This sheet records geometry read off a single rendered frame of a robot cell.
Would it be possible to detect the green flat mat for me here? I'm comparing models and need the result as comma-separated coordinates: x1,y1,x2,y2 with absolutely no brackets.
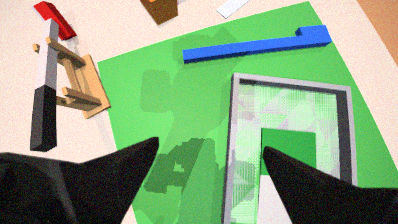
97,1,398,224

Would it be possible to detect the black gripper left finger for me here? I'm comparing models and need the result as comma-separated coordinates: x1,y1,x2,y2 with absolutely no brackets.
0,137,159,224

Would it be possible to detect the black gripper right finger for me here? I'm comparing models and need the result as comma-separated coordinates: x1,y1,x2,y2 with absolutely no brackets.
262,146,398,224

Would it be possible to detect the red golf putter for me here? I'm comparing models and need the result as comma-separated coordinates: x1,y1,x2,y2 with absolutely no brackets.
29,1,77,153

